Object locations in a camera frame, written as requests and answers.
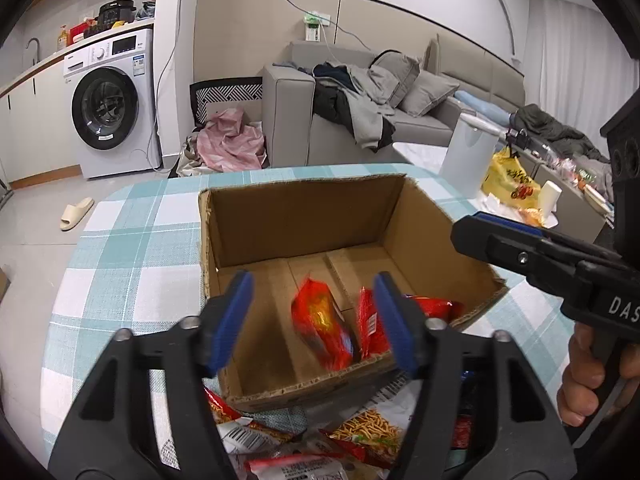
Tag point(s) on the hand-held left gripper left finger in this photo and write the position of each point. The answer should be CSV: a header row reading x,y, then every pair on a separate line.
x,y
232,320

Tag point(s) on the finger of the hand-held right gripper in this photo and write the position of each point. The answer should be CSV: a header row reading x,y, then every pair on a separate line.
x,y
505,245
575,244

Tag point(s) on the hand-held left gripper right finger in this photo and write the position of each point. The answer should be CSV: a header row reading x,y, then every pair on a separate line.
x,y
395,325

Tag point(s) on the brown cardboard box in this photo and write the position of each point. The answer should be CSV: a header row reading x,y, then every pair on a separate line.
x,y
300,220

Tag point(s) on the person's right hand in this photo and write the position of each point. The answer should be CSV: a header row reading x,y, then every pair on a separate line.
x,y
580,365

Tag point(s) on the orange snack packet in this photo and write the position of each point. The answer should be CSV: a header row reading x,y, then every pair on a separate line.
x,y
531,216

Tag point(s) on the white paper cup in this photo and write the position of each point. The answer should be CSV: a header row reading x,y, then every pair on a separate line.
x,y
550,197

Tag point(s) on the yellow plastic bag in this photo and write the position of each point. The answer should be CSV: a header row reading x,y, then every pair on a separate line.
x,y
510,180

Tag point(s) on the pile of colourful wrappers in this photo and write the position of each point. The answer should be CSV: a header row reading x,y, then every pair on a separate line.
x,y
570,170

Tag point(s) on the white striped snack packet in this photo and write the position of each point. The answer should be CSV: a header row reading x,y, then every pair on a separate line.
x,y
390,396

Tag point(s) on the white cylindrical appliance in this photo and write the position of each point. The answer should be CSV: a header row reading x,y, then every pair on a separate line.
x,y
465,155

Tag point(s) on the black clamp device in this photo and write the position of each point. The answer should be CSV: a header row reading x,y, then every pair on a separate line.
x,y
517,137

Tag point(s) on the noodle stick print packet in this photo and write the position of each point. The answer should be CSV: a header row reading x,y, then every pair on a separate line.
x,y
365,430

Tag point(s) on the dark green blanket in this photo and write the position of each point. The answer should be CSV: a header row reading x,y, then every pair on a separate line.
x,y
550,127

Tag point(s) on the red packet with barcode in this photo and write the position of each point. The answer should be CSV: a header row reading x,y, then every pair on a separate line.
x,y
250,437

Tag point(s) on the dark red snack packet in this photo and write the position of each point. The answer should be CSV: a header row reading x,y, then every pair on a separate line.
x,y
462,430

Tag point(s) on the light blue pillow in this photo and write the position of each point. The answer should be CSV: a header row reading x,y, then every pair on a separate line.
x,y
485,107

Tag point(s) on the white curtain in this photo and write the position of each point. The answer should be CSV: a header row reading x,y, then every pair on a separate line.
x,y
565,70

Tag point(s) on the red white snack packet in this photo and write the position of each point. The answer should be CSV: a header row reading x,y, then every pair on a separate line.
x,y
300,470

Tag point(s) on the grey pillow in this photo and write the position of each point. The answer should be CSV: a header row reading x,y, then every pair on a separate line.
x,y
430,92
397,75

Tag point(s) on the pink cloth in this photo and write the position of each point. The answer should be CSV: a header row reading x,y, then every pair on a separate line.
x,y
230,145

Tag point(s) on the grey hoodie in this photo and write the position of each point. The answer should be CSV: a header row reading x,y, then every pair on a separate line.
x,y
370,115

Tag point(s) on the beige slipper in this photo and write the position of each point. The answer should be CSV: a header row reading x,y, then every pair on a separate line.
x,y
76,214

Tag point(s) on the grey sofa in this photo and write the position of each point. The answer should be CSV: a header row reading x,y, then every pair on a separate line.
x,y
290,125

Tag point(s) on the black clothing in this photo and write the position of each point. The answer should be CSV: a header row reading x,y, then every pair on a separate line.
x,y
330,102

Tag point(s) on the white washing machine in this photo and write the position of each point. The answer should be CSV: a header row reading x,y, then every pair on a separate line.
x,y
145,110

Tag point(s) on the black white patterned basket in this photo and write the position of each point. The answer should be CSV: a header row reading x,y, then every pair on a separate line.
x,y
225,92

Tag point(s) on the flat cardboard piece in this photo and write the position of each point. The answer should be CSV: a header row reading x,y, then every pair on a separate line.
x,y
4,285

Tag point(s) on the white kitchen counter cabinet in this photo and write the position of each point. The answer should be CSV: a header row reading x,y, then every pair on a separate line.
x,y
40,125

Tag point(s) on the grey plastic bag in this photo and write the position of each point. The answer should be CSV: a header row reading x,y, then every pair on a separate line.
x,y
146,10

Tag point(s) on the red box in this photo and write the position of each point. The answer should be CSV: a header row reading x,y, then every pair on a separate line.
x,y
80,32

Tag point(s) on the yellow bottle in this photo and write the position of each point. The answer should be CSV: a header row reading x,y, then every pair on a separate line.
x,y
62,39

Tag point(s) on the black pressure cooker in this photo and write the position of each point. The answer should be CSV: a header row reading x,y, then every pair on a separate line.
x,y
115,12

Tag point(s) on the metal faucet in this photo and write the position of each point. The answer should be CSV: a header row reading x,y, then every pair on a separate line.
x,y
35,47

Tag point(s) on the white green wall socket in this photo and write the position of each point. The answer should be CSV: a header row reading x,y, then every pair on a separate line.
x,y
315,25

